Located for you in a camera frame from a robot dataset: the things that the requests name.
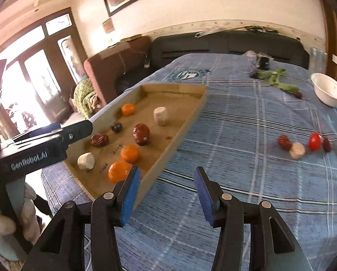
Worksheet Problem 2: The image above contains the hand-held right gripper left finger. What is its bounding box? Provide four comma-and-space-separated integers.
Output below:
23, 165, 141, 271

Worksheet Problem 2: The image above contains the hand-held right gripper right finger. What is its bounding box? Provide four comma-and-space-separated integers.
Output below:
193, 166, 313, 271

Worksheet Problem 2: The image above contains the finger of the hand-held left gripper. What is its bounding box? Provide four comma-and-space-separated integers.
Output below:
14, 122, 62, 141
48, 120, 94, 150

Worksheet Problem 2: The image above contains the dark red wrinkled date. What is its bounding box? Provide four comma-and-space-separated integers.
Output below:
90, 133, 110, 148

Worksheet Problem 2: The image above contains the round orange mandarin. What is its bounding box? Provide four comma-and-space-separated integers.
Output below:
108, 162, 132, 183

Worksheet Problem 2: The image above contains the white square puffed cake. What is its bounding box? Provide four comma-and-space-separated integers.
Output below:
77, 152, 95, 171

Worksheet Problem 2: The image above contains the orange mandarin with pale patches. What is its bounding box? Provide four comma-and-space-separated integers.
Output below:
120, 145, 140, 164

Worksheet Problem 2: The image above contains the small orange kumquat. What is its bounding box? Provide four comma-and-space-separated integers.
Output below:
121, 103, 136, 117

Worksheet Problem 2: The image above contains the large glossy red date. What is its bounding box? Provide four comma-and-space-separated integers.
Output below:
132, 123, 150, 147

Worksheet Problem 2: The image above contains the beige smooth cylinder cake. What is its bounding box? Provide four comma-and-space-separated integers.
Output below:
153, 107, 168, 126

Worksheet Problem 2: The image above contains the shallow cardboard box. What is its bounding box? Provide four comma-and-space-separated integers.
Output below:
64, 83, 208, 201

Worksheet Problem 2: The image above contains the person's left hand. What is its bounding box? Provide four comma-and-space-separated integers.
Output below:
0, 183, 42, 246

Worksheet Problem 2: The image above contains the green knitted blanket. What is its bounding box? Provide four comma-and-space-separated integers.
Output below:
73, 77, 103, 119

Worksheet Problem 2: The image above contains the blue plaid bedsheet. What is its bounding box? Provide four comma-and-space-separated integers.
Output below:
41, 53, 337, 271

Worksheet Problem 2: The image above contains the wooden glass door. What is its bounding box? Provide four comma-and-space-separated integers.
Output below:
0, 8, 83, 136

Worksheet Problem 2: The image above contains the brown armchair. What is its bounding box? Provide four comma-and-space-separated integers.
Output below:
84, 35, 152, 106

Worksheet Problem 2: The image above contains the beige ridged round cake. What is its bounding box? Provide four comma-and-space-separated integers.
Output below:
289, 143, 306, 160

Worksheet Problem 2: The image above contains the red cherry tomato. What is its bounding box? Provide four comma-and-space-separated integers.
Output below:
309, 133, 322, 151

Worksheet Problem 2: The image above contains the green cloth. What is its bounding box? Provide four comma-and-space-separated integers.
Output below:
256, 68, 300, 93

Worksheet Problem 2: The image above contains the black padded headboard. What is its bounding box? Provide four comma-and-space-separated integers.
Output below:
150, 31, 310, 70

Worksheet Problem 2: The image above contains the white enamel bowl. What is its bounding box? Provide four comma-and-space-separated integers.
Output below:
310, 73, 337, 107

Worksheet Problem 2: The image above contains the clear plastic container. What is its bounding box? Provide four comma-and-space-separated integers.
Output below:
309, 47, 327, 71

